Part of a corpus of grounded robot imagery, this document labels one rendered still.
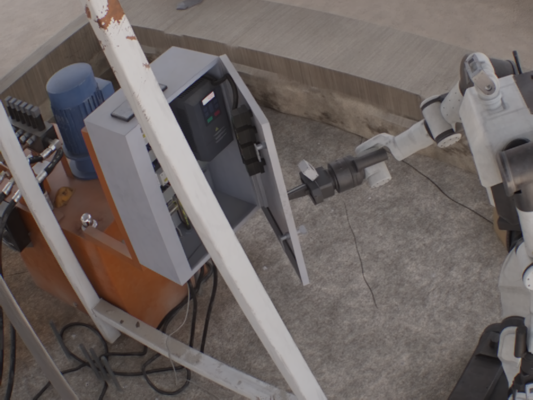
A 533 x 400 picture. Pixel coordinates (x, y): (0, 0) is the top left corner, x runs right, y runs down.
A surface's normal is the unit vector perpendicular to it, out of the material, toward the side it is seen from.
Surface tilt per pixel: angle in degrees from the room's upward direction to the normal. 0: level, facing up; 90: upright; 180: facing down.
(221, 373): 0
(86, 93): 90
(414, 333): 0
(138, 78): 81
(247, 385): 0
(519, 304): 90
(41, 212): 91
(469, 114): 56
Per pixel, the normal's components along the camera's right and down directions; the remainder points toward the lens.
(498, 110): -0.37, -0.77
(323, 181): -0.19, -0.74
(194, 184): 0.73, 0.16
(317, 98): -0.51, 0.61
